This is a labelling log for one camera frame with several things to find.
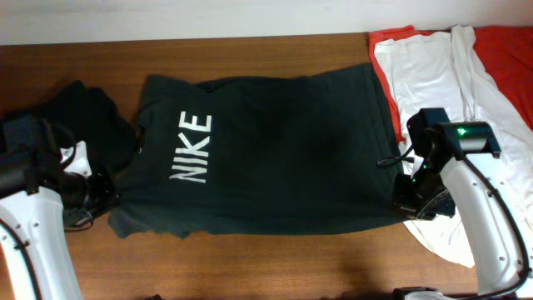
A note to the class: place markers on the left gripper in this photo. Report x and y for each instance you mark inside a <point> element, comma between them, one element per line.
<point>111,199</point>

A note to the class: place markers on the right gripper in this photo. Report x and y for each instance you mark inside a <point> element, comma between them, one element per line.
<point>402,202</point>

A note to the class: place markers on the black Nike t-shirt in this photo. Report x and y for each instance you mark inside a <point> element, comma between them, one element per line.
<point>261,155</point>

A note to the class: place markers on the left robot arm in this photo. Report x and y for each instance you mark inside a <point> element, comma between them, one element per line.
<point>46,192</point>

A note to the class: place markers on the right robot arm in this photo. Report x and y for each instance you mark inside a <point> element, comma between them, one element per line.
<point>459,170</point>

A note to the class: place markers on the folded black garment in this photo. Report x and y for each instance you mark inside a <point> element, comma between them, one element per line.
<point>92,117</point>

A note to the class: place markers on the white t-shirt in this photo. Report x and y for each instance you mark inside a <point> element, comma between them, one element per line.
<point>443,71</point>

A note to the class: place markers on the red t-shirt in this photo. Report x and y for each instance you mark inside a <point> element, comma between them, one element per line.
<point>506,53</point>

